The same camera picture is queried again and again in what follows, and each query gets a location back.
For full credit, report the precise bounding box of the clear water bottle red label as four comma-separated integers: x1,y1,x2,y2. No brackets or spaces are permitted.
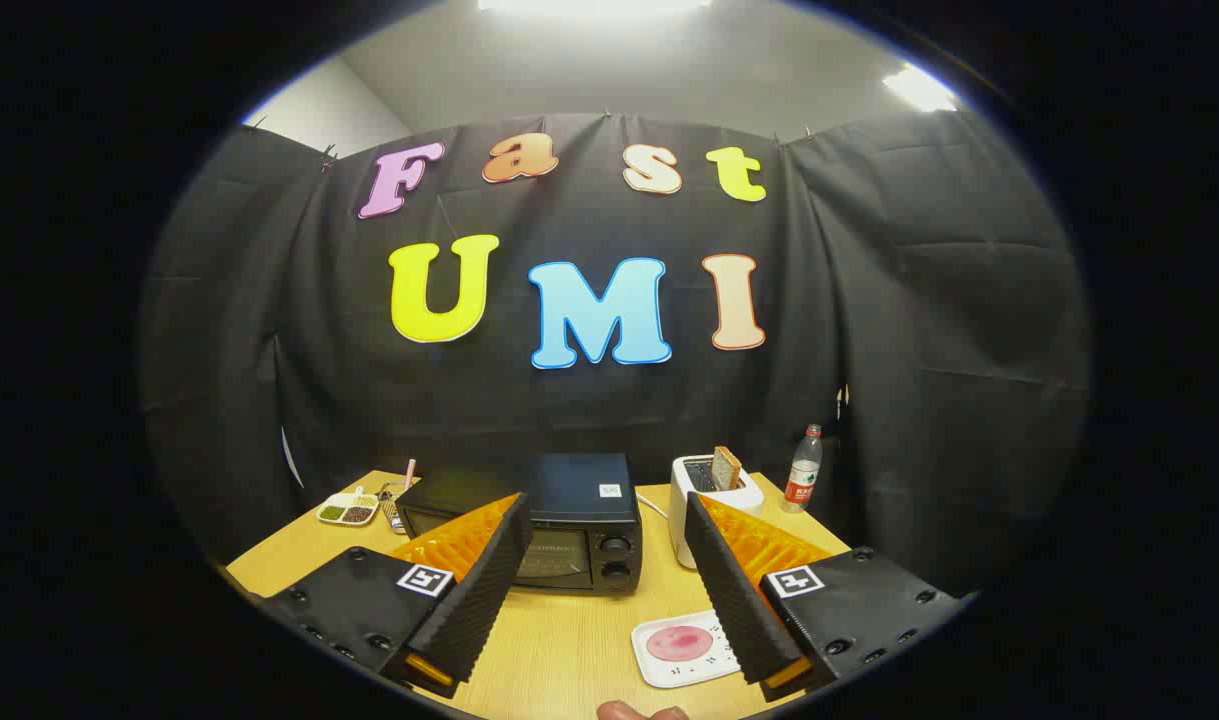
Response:
781,424,824,514

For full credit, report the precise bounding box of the pink round meat slice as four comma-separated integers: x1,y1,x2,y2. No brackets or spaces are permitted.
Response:
646,625,715,663

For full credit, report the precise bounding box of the white pop-up toaster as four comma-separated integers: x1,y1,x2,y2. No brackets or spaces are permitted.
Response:
668,455,766,571

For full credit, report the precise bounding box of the white divided dish with beans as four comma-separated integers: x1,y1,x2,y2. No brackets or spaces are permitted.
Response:
316,488,381,528

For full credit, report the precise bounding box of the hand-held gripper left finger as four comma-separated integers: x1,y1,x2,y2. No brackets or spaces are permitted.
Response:
259,492,535,701

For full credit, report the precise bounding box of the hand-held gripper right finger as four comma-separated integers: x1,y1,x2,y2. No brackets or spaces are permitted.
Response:
682,491,970,703

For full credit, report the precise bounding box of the black toaster oven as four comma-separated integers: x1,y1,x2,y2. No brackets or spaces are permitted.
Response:
394,452,645,595

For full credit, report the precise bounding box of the white square plate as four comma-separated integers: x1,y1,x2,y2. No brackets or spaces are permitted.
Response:
630,608,745,690

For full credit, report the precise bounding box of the small ceiling light panel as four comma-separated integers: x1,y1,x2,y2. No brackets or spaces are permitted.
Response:
881,62,962,113

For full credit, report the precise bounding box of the wire mesh basket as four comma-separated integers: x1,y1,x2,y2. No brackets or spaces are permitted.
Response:
377,482,415,536

